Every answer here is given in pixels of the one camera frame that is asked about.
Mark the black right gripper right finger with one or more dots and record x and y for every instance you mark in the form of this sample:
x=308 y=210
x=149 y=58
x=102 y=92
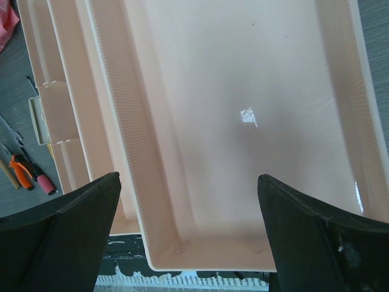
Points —
x=320 y=247

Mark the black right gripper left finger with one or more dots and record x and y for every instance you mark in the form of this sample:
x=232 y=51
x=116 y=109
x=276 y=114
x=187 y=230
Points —
x=59 y=245

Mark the silver combination spanner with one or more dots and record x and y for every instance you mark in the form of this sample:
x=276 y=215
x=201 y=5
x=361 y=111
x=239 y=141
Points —
x=15 y=134

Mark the pink plastic tool box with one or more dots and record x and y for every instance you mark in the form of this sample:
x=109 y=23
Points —
x=191 y=101

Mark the yellow handled pliers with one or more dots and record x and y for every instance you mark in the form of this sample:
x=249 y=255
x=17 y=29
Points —
x=49 y=147

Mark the pink plastic bag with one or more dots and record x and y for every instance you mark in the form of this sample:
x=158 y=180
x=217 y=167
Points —
x=9 y=20

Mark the pink handled screwdriver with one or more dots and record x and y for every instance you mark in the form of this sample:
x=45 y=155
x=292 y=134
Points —
x=42 y=179

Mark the orange handled pliers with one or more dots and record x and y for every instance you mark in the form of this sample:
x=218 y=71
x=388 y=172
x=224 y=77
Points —
x=20 y=167

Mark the wooden hammer handle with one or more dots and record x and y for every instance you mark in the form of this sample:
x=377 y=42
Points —
x=10 y=176

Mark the white slotted cable duct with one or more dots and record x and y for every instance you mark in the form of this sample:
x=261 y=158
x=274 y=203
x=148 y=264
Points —
x=183 y=281

